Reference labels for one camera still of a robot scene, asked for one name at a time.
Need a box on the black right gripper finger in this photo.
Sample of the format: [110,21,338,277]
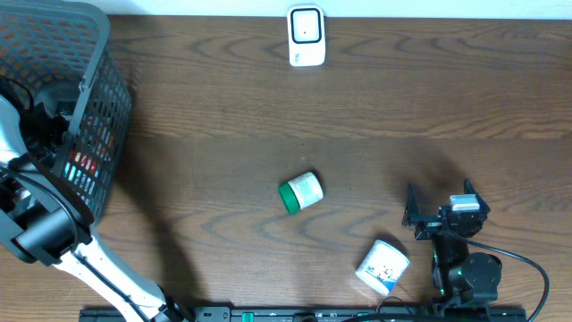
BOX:
[464,179,477,195]
[401,183,421,226]

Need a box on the green lid white jar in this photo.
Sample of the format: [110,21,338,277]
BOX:
[278,172,324,215]

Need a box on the grey plastic mesh basket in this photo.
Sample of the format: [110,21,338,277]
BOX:
[1,1,132,222]

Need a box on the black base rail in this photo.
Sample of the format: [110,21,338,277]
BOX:
[79,305,528,322]

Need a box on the white red package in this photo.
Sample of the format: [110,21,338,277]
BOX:
[63,115,110,197]

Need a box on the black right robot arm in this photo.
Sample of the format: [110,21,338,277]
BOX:
[402,180,502,315]

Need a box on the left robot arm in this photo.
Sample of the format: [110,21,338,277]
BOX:
[1,98,196,321]

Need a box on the white blue labelled jar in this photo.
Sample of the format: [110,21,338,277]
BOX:
[356,240,410,296]

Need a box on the white barcode scanner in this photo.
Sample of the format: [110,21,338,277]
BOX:
[287,4,326,67]

